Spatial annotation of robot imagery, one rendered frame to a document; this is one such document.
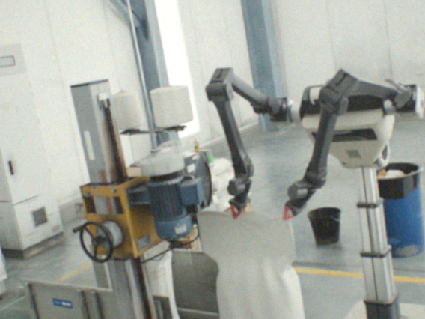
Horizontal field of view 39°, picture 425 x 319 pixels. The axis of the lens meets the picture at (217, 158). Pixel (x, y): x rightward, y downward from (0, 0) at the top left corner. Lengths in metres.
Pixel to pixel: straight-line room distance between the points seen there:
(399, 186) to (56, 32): 4.75
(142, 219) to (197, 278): 0.94
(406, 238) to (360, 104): 2.25
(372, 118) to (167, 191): 0.95
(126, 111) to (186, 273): 1.17
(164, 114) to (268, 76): 8.92
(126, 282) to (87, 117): 0.71
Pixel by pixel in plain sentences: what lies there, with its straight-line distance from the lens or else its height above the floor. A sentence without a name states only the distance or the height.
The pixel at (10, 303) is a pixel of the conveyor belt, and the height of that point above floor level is 0.38.
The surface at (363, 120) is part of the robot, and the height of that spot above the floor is 1.39.
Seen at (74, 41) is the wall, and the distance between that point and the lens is 7.90.
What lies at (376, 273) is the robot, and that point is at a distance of 3.12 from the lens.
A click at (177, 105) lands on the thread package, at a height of 1.61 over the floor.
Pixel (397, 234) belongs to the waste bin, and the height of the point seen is 0.20.
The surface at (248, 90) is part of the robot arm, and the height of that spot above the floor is 1.61.
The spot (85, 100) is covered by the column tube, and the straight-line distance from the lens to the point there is 2.44.
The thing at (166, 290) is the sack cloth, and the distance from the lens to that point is 3.09.
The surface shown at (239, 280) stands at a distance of 2.71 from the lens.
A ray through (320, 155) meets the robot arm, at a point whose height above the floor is 1.34.
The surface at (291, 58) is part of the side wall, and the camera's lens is 11.32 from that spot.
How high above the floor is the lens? 1.83
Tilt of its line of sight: 11 degrees down
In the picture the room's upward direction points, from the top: 10 degrees counter-clockwise
